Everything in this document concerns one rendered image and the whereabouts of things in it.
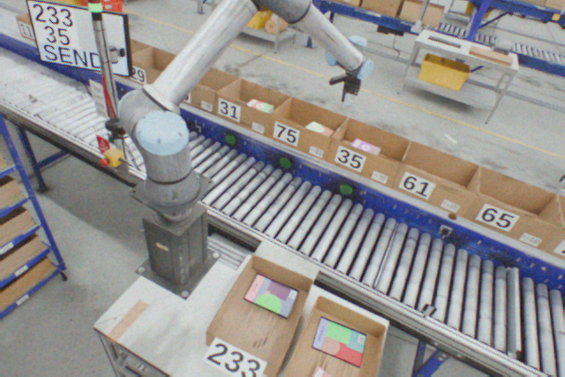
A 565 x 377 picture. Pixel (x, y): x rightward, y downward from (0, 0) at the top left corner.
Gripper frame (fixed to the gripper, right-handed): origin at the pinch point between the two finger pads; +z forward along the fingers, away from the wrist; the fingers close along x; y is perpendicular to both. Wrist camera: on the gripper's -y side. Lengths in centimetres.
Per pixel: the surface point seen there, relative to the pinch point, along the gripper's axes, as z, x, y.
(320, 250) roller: 42, -65, 10
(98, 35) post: -40, -53, -102
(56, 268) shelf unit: 88, -103, -140
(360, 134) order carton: 27.2, 15.3, 11.5
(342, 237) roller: 44, -53, 18
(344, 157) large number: 25.0, -13.3, 7.4
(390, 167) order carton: 21.7, -16.3, 32.4
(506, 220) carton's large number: 30, -26, 92
